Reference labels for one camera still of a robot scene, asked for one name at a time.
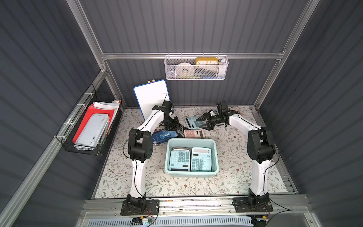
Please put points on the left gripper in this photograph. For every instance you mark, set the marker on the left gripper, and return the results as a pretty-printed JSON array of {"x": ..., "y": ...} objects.
[{"x": 174, "y": 125}]

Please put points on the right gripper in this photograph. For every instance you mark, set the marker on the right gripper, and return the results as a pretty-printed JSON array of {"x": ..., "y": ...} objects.
[{"x": 210, "y": 120}]

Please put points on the teal calculator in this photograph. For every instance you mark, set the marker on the teal calculator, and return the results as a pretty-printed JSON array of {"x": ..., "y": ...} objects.
[
  {"x": 201, "y": 159},
  {"x": 192, "y": 123}
]

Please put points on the mint green storage box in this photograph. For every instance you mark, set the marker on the mint green storage box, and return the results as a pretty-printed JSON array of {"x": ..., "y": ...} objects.
[{"x": 190, "y": 143}]

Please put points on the teal calculator hidden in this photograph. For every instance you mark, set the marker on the teal calculator hidden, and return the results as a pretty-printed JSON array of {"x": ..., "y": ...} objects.
[{"x": 180, "y": 160}]

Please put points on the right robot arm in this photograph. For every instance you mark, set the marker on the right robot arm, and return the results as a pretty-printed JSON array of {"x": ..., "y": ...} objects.
[{"x": 260, "y": 149}]

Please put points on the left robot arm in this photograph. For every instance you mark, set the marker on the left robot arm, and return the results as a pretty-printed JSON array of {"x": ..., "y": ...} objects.
[{"x": 140, "y": 150}]

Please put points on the small pink calculator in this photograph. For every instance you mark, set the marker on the small pink calculator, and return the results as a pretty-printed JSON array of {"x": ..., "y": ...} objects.
[{"x": 194, "y": 134}]

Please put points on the blue dinosaur pencil case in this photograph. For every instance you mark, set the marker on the blue dinosaur pencil case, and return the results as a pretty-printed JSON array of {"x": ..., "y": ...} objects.
[{"x": 163, "y": 136}]

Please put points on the blue framed whiteboard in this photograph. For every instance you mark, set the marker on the blue framed whiteboard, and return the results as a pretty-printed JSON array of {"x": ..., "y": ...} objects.
[{"x": 150, "y": 95}]

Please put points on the white tape roll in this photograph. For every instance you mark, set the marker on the white tape roll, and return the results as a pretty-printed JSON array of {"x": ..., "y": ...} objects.
[{"x": 185, "y": 69}]

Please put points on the grey document case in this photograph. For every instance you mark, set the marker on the grey document case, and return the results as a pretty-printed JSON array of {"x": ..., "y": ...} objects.
[{"x": 93, "y": 132}]

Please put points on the red folder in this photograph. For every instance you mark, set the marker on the red folder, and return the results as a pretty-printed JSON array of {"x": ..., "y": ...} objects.
[{"x": 98, "y": 107}]

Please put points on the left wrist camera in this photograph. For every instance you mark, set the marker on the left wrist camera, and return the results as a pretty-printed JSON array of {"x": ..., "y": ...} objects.
[{"x": 167, "y": 107}]

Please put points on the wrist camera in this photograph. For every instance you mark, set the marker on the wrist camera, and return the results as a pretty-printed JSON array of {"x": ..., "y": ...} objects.
[
  {"x": 222, "y": 107},
  {"x": 167, "y": 107}
]

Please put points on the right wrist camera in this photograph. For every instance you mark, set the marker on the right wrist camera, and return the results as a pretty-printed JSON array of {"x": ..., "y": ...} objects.
[{"x": 222, "y": 107}]

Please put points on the white mesh wall basket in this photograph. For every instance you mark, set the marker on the white mesh wall basket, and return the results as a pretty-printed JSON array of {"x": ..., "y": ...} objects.
[{"x": 202, "y": 72}]

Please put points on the black wire wall basket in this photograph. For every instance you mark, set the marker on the black wire wall basket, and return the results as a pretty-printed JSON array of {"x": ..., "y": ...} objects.
[{"x": 66, "y": 135}]

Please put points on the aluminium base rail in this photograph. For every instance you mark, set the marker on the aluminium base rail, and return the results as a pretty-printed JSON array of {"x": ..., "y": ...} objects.
[{"x": 187, "y": 206}]

